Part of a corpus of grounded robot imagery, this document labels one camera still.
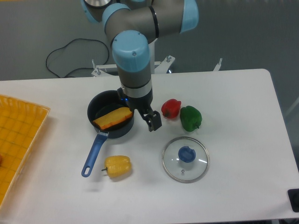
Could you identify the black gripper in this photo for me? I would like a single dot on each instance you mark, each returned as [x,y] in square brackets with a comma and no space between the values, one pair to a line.
[143,106]

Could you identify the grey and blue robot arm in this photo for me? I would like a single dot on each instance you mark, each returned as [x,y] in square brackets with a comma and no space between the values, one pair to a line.
[131,26]

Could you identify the glass pot lid blue knob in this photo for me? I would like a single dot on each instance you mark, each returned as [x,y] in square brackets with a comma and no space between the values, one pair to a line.
[185,159]

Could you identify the red bell pepper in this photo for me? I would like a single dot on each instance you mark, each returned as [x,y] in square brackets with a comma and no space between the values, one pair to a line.
[171,108]

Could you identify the green bell pepper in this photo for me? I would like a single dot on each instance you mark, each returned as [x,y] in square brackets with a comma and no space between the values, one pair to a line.
[190,118]

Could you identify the yellow bell pepper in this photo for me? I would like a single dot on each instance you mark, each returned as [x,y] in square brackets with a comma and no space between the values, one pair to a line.
[117,165]

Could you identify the yellow plastic basket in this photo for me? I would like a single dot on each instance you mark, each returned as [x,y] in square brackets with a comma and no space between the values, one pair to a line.
[20,123]

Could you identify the black device at table edge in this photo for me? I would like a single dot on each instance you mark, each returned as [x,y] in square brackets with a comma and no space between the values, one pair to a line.
[294,199]

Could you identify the dark pot with blue handle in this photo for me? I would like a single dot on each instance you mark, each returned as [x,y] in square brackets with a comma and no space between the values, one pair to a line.
[100,105]

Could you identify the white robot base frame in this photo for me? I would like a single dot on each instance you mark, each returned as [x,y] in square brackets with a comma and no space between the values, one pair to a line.
[156,67]

